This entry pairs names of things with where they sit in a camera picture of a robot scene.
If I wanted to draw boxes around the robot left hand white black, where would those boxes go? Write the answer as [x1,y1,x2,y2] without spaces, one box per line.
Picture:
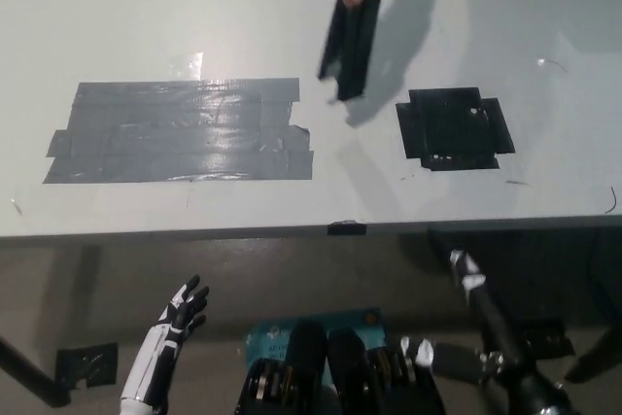
[121,274,211,407]

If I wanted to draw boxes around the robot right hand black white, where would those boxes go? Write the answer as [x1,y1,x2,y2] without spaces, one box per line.
[399,249,536,388]

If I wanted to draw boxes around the black stapler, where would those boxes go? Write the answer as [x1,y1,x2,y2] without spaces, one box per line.
[317,0,388,103]

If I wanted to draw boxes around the robot torso black ribbed blocks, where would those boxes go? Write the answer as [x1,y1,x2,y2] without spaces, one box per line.
[234,320,449,415]

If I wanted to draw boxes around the black tape patch on floor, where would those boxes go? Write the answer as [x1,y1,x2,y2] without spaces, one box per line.
[523,319,577,363]
[54,341,120,390]

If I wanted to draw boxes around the teal board with print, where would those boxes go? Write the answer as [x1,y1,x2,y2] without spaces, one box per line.
[243,307,391,387]

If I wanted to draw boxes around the black table leg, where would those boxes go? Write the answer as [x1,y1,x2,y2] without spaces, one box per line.
[0,334,60,409]

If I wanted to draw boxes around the small black tape strip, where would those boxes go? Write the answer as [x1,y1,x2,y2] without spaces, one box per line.
[327,222,367,237]

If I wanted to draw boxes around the black tape square patch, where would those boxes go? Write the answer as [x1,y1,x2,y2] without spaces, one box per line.
[395,86,517,172]

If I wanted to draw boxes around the grey duct tape patch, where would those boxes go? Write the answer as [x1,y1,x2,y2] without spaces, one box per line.
[43,77,315,186]

